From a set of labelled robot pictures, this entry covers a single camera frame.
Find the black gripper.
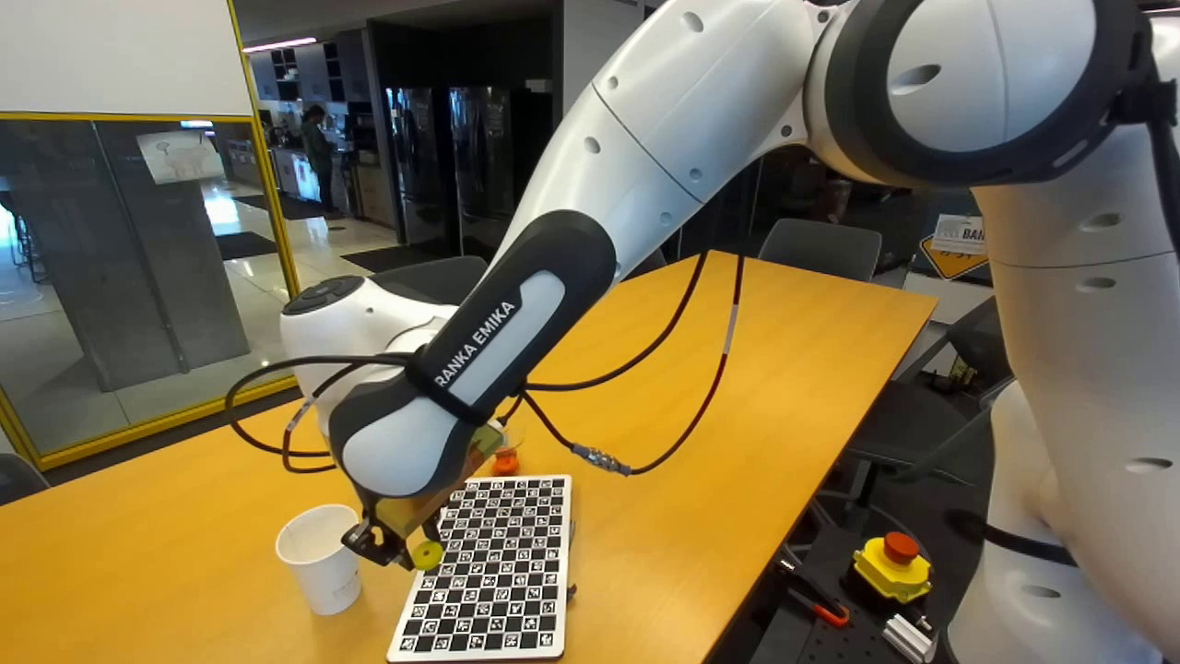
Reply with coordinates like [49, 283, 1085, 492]
[338, 492, 442, 577]

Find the white paper cup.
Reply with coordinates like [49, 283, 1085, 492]
[269, 502, 369, 620]

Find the white hexagon patterned board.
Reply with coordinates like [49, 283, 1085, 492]
[382, 472, 576, 664]

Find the person in background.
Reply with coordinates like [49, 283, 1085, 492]
[293, 104, 338, 215]

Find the yellow emergency stop button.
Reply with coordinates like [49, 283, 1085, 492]
[853, 529, 935, 607]

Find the silver metal block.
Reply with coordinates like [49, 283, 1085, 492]
[882, 608, 940, 664]

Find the black office chair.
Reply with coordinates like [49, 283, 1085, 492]
[843, 291, 1016, 511]

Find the yellow diamond sign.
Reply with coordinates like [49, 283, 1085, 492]
[916, 215, 989, 282]

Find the black looped gripper cable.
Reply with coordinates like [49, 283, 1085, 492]
[221, 351, 419, 475]

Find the black cable with metal connector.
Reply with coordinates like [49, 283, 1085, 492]
[512, 243, 753, 481]

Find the black orange handled tool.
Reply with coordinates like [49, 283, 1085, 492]
[778, 556, 856, 634]

